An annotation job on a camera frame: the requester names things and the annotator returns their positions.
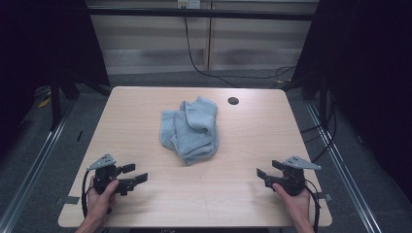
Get person's right hand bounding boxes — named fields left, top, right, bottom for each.
left=271, top=182, right=314, bottom=225

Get yellow item on floor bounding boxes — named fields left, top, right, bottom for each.
left=37, top=96, right=52, bottom=110

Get long black floor cable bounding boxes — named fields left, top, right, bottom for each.
left=183, top=7, right=297, bottom=89

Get metal floor rail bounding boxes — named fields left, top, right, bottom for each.
left=305, top=101, right=384, bottom=233
left=0, top=105, right=75, bottom=233

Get right hand-held gripper cable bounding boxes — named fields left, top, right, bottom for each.
left=303, top=179, right=322, bottom=233

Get person's left hand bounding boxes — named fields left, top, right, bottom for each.
left=86, top=176, right=120, bottom=225

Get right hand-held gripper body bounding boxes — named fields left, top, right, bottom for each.
left=264, top=155, right=323, bottom=197

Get black horizontal bar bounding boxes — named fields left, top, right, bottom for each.
left=86, top=7, right=318, bottom=22

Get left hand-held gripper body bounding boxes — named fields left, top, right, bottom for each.
left=86, top=152, right=136, bottom=197

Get light blue towel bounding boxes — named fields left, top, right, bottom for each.
left=158, top=96, right=221, bottom=167

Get black stand leg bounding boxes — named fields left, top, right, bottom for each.
left=318, top=76, right=328, bottom=128
left=49, top=72, right=63, bottom=132

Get grey tape strip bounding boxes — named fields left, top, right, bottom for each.
left=53, top=195, right=81, bottom=207
left=312, top=191, right=334, bottom=203

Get white wall outlet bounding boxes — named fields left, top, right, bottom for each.
left=176, top=0, right=202, bottom=10

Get dark curtain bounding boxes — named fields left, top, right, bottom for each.
left=0, top=0, right=111, bottom=159
left=290, top=0, right=412, bottom=203

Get black cables beside rail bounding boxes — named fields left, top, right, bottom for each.
left=299, top=103, right=338, bottom=163

